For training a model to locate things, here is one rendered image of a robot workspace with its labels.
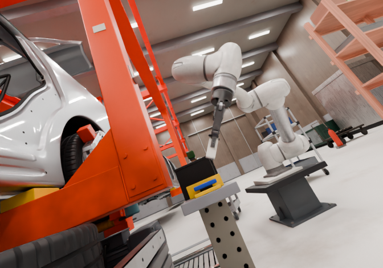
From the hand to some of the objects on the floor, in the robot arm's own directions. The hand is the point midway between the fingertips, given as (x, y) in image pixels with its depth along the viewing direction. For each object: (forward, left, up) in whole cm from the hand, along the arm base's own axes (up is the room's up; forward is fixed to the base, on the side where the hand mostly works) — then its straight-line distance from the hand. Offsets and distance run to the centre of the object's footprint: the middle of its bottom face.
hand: (212, 147), depth 57 cm
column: (+4, -11, -58) cm, 59 cm away
